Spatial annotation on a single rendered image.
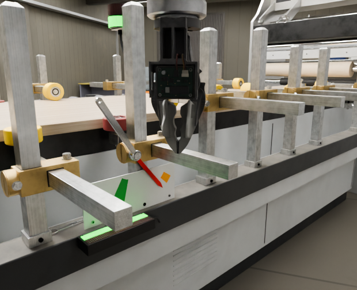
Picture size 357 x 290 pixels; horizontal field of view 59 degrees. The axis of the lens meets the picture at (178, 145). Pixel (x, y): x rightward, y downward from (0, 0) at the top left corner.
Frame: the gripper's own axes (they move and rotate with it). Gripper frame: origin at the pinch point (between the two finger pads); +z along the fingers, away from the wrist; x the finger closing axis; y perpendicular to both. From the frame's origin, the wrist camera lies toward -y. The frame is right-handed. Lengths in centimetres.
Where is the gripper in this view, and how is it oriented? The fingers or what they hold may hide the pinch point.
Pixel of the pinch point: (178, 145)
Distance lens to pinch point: 54.3
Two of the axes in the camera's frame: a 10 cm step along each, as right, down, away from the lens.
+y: -1.2, 2.2, -9.7
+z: 0.0, 9.7, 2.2
